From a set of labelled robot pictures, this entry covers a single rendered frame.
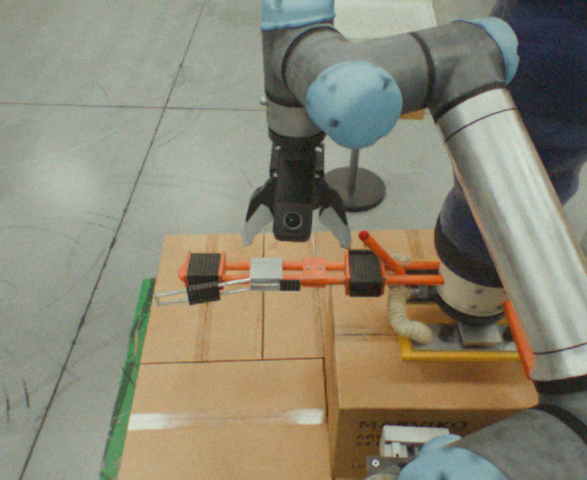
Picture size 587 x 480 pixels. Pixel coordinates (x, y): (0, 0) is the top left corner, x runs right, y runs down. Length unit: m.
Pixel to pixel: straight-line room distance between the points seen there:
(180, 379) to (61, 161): 2.23
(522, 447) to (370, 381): 0.86
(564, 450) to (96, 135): 3.65
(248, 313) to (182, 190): 1.52
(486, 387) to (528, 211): 0.89
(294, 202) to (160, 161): 2.96
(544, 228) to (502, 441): 0.19
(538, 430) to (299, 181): 0.36
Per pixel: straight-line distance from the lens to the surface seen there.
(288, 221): 0.63
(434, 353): 1.25
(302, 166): 0.66
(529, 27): 0.86
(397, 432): 1.23
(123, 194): 3.38
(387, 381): 1.34
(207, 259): 1.22
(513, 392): 1.40
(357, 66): 0.50
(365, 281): 1.17
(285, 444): 1.69
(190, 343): 1.90
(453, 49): 0.57
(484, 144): 0.55
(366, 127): 0.51
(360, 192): 3.22
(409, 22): 2.71
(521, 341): 1.17
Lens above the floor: 2.09
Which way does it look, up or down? 46 degrees down
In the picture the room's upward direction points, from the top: straight up
